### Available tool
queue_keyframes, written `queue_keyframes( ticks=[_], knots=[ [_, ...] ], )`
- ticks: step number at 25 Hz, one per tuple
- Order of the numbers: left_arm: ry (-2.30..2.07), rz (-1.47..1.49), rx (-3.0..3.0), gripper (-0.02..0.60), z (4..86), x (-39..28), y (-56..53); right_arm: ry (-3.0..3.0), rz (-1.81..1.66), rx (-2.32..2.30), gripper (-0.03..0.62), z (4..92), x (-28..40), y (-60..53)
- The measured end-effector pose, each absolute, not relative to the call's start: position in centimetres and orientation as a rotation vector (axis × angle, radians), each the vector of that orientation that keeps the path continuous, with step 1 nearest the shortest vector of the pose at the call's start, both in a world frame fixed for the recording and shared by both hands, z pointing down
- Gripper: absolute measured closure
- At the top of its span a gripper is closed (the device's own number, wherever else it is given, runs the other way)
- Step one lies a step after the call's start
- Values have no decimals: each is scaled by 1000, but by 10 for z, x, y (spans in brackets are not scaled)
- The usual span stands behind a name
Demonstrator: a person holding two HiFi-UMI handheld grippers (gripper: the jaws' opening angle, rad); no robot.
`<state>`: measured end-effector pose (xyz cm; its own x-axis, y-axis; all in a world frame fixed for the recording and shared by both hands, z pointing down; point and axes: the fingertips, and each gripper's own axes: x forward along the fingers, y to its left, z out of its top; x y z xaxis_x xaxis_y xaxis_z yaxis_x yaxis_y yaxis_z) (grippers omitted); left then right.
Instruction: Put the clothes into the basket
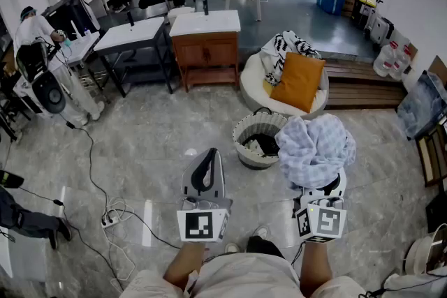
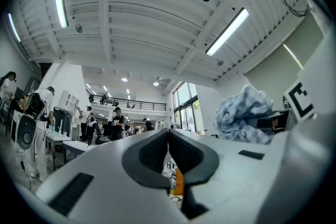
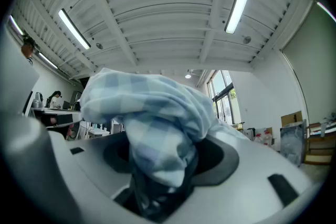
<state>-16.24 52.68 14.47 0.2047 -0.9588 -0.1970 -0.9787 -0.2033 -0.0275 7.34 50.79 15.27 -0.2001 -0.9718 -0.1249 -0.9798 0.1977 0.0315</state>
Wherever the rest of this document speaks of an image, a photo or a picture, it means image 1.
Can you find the wooden picture frame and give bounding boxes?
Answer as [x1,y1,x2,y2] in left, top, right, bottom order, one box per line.
[415,125,447,188]

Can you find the black object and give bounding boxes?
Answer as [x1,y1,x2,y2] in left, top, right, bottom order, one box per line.
[240,132,281,156]

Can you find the white plates in rack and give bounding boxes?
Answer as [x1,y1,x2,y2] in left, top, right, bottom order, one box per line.
[404,223,447,276]

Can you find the white suitcase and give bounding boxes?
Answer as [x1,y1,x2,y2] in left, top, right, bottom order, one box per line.
[369,15,395,46]

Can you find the black cabinet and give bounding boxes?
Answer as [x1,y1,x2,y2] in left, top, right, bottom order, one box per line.
[41,0,101,41]

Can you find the white power strip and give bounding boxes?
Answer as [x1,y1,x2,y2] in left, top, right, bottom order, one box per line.
[101,214,122,228]

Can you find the orange cushion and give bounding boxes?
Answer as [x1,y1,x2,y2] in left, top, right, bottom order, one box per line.
[270,52,326,114]

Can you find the white grey woven laundry basket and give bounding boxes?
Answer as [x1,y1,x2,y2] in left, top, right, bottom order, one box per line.
[233,107,298,171]

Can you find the person's white shirt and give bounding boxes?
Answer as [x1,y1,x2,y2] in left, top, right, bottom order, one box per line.
[120,253,366,298]

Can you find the person's right forearm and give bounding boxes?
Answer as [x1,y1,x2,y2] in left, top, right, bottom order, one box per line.
[299,241,332,298]

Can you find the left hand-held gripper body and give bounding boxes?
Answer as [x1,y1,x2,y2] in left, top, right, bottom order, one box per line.
[176,186,233,244]

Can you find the wooden step platform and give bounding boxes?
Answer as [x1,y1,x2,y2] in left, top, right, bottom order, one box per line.
[323,59,408,111]

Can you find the white floor cable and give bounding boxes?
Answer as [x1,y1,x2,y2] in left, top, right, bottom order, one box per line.
[104,197,137,290]

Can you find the black frame washbasin stand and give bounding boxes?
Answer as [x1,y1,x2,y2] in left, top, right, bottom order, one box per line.
[93,16,174,98]

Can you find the person's black trousers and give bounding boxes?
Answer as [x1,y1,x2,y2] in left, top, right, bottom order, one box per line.
[246,235,286,259]

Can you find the yellow box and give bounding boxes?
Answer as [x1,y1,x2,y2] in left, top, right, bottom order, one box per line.
[352,0,378,22]

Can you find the cardboard box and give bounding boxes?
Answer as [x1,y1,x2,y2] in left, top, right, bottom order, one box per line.
[342,0,357,18]

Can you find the small white side table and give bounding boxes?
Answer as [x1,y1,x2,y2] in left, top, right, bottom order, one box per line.
[48,31,102,74]

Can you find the person's left forearm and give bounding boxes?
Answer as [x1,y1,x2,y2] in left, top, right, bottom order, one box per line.
[163,242,207,292]

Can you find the white bean bag chair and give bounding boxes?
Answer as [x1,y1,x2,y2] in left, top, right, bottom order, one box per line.
[240,34,330,120]

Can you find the light blue checked clothes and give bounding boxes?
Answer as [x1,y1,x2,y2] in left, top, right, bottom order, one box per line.
[274,113,357,191]

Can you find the wooden vanity cabinet white basin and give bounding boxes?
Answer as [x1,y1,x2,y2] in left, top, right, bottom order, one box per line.
[169,9,242,94]

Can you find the black floor cable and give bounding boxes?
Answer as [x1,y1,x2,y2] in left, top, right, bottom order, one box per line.
[59,113,182,251]

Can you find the blue grey painting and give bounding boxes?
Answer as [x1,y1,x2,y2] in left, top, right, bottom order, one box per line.
[396,70,447,140]

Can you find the white padded stool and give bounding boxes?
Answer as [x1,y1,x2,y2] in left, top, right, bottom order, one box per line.
[167,6,195,25]

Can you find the clear water jug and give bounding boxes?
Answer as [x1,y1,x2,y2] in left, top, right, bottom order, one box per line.
[372,41,399,77]
[389,45,413,81]

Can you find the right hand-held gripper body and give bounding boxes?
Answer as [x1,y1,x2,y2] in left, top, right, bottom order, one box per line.
[293,186,348,244]

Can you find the black white patterned blanket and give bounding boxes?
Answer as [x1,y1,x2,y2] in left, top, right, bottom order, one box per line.
[260,30,322,87]

